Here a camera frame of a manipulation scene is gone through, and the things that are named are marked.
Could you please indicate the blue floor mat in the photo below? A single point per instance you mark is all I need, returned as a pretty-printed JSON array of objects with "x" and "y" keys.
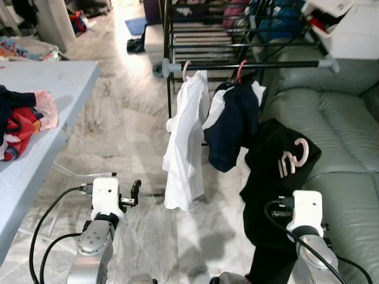
[{"x": 136, "y": 26}]

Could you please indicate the black metal drying rack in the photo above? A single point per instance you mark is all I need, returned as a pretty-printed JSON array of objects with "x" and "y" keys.
[{"x": 328, "y": 64}]

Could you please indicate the laundry basket with clothes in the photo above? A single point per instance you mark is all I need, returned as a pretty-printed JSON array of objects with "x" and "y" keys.
[{"x": 29, "y": 48}]

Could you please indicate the navy and white garment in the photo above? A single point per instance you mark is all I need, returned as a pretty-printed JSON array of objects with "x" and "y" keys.
[{"x": 234, "y": 130}]

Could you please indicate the silver robot right leg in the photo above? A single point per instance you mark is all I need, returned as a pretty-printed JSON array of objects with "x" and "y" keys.
[{"x": 231, "y": 279}]

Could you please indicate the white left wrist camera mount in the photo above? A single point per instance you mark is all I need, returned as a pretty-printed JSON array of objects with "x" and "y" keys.
[{"x": 105, "y": 195}]

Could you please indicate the pink garment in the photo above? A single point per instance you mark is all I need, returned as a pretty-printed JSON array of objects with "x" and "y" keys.
[{"x": 48, "y": 109}]

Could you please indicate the grey green leather sofa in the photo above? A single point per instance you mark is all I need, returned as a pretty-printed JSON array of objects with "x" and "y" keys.
[{"x": 349, "y": 118}]

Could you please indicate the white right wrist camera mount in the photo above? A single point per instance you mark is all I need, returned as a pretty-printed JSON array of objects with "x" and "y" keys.
[{"x": 308, "y": 207}]

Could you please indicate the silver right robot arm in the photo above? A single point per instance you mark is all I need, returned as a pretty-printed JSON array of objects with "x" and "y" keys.
[{"x": 311, "y": 248}]

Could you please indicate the red hanger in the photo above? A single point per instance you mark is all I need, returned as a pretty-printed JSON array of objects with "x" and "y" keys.
[{"x": 241, "y": 71}]

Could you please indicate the black garment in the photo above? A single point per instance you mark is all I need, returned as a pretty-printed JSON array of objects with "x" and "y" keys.
[{"x": 266, "y": 177}]

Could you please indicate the white storage bin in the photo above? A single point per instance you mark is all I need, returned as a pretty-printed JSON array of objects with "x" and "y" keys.
[{"x": 355, "y": 35}]

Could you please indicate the red garment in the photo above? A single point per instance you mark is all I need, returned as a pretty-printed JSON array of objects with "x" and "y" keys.
[{"x": 21, "y": 127}]

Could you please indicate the plain dark navy garment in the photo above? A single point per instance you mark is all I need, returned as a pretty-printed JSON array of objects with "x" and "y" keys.
[{"x": 12, "y": 100}]

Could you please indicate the pale hanger under white shirt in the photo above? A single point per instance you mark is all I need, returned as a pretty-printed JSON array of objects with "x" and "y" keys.
[{"x": 185, "y": 68}]

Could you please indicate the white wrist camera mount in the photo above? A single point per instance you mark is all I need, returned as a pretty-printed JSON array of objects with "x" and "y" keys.
[
  {"x": 105, "y": 195},
  {"x": 308, "y": 207}
]

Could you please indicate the white shirt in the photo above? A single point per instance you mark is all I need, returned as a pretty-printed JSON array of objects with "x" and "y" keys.
[{"x": 186, "y": 148}]

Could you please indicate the white folding table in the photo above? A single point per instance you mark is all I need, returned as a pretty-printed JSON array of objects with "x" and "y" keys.
[{"x": 53, "y": 89}]

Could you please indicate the black shoes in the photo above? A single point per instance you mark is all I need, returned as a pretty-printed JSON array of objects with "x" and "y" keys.
[{"x": 135, "y": 46}]

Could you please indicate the white cabinet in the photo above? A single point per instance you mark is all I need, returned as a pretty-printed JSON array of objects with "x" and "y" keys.
[{"x": 56, "y": 23}]

